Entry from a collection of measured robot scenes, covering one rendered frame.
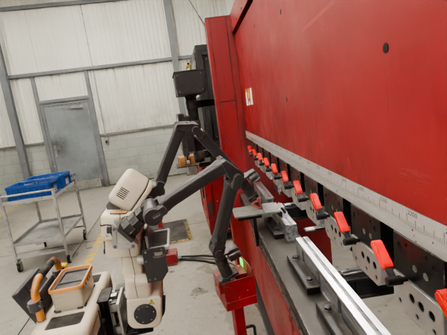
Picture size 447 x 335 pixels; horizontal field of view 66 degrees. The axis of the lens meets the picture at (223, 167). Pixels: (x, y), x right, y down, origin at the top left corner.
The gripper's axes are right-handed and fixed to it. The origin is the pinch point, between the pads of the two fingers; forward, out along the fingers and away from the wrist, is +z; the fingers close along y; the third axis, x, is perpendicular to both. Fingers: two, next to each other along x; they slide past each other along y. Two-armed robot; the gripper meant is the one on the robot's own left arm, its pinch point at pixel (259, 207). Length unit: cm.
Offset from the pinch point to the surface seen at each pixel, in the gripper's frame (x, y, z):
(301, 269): 0, -61, 11
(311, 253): -7, -61, 8
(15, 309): 245, 117, -11
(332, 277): -8, -82, 8
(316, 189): -20, -82, -24
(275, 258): 7.8, -41.6, 10.9
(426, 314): -15, -140, -17
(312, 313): 6, -87, 11
